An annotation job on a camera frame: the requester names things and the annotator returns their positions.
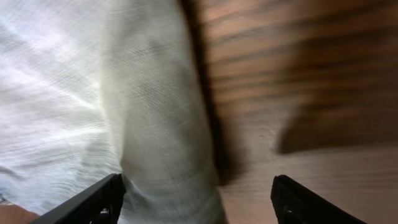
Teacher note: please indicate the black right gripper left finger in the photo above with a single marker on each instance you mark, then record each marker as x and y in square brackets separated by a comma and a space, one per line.
[100, 203]

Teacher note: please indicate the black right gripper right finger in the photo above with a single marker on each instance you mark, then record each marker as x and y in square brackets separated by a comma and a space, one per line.
[295, 204]

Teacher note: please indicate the light blue denim shorts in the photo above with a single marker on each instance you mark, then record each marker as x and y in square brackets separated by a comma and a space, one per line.
[92, 87]

